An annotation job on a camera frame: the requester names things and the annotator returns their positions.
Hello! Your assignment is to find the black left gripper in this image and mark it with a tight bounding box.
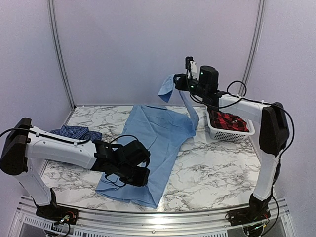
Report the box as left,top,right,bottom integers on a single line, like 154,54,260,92
115,163,150,187

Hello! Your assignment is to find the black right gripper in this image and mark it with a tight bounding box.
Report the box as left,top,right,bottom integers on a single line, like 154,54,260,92
170,74,207,98

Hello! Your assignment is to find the light blue long sleeve shirt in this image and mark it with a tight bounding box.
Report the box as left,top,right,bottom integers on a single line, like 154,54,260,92
95,74,200,209

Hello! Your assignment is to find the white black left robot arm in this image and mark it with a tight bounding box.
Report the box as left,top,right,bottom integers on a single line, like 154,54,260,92
0,118,150,220

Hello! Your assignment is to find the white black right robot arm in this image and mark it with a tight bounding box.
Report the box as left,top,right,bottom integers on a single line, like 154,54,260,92
173,65,294,202

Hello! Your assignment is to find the red black plaid shirt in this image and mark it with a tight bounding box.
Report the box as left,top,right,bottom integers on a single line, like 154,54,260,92
208,110,249,132

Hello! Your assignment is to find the white plastic laundry basket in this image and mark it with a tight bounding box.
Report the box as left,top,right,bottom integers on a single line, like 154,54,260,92
206,109,255,142

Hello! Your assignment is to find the navy checked folded shirt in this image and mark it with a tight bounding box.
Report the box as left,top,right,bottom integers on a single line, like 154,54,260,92
50,125,102,141

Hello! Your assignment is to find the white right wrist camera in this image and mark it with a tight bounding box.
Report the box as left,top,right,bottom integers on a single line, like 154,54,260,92
185,56,198,79

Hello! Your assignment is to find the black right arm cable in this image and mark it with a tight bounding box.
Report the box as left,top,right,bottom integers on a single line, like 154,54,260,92
187,80,296,223

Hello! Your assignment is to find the aluminium corner post right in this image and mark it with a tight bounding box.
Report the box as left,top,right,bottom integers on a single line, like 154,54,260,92
241,0,266,85

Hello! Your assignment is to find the aluminium corner post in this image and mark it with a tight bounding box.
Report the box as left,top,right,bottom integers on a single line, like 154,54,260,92
47,0,76,110
241,0,266,85

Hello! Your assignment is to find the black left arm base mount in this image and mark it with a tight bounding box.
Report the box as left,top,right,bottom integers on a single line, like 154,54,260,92
33,189,79,225

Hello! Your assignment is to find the aluminium front frame rail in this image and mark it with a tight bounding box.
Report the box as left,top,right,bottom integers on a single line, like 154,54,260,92
8,196,297,237

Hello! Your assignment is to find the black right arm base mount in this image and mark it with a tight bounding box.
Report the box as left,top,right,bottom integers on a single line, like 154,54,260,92
225,194,272,226

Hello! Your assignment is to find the aluminium corner post left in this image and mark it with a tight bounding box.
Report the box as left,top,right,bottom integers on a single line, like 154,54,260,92
47,0,76,110

